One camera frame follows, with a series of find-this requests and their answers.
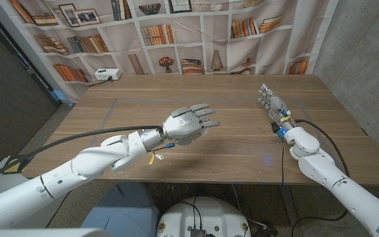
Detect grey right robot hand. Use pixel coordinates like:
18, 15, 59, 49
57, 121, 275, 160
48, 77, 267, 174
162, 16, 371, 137
257, 83, 295, 134

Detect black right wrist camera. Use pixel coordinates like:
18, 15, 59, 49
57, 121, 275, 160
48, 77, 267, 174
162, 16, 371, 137
270, 122, 285, 139

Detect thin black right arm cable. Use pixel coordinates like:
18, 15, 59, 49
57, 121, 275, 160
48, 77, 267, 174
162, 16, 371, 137
280, 138, 286, 185

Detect black power adapter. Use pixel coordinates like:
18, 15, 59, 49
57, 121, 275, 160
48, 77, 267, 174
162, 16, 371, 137
253, 221, 279, 237

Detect dark grey partition panel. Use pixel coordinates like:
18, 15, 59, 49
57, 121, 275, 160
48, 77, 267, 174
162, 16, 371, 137
0, 6, 62, 178

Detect yellow and black pad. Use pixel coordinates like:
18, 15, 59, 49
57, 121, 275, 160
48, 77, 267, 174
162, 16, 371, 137
1, 154, 34, 174

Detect black torso electronics module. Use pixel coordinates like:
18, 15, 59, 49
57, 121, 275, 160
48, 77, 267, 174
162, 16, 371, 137
189, 226, 215, 237

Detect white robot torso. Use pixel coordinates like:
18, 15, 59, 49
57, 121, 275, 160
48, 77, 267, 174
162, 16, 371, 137
155, 196, 252, 237

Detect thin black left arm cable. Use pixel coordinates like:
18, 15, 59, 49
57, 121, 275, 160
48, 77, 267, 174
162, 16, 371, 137
44, 190, 70, 230

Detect black power strip cord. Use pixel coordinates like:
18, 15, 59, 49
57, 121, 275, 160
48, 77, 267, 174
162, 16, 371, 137
87, 76, 113, 89

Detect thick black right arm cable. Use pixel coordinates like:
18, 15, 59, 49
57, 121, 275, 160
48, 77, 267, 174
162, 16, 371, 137
294, 118, 350, 237

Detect grey table leg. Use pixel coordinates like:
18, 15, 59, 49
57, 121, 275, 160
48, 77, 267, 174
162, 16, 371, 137
280, 184, 301, 226

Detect white power strip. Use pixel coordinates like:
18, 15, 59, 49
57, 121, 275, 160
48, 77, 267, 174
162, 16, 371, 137
94, 68, 122, 81

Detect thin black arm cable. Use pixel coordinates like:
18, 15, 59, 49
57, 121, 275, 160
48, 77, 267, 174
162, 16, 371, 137
280, 138, 286, 185
44, 190, 70, 230

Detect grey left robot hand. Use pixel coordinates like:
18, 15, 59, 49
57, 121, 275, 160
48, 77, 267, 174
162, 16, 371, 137
139, 103, 221, 151

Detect printed bookshelf backdrop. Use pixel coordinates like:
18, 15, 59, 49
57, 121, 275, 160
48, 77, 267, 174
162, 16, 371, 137
0, 0, 340, 105

